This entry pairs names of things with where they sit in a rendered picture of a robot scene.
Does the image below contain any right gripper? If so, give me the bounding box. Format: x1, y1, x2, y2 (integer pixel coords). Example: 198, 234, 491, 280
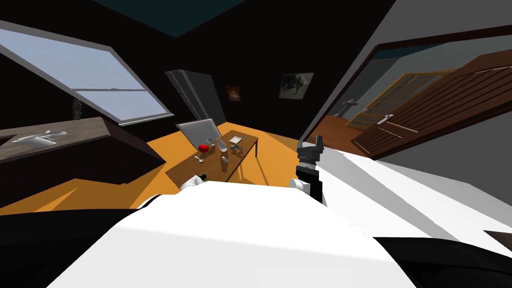
296, 135, 325, 163

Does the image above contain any yellow framed glass door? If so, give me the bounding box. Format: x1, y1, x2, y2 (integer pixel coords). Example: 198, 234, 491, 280
345, 70, 456, 130

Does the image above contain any brown wooden table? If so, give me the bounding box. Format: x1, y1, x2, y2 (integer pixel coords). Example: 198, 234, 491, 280
164, 128, 260, 190

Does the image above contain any grey chair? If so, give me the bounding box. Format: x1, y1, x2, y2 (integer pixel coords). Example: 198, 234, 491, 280
175, 117, 223, 153

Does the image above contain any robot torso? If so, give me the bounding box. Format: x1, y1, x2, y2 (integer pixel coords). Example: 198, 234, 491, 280
47, 173, 419, 288

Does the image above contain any dark grey fridge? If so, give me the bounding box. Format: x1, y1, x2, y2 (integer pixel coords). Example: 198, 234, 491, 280
165, 69, 228, 127

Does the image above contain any brown slatted door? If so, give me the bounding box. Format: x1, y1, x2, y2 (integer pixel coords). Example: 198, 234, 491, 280
350, 49, 512, 161

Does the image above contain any dark counter with sink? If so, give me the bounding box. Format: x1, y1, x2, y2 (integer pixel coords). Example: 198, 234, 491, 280
0, 115, 167, 210

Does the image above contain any large window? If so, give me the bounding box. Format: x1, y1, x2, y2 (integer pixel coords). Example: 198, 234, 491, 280
0, 19, 175, 127

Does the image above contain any white pedestal washbasin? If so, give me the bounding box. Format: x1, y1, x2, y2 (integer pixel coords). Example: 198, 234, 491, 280
341, 98, 360, 118

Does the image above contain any grey wall picture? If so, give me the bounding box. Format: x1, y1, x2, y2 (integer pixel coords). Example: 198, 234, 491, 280
278, 71, 315, 101

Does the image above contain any small orange wall picture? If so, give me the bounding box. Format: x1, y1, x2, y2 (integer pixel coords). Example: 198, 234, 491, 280
225, 84, 242, 103

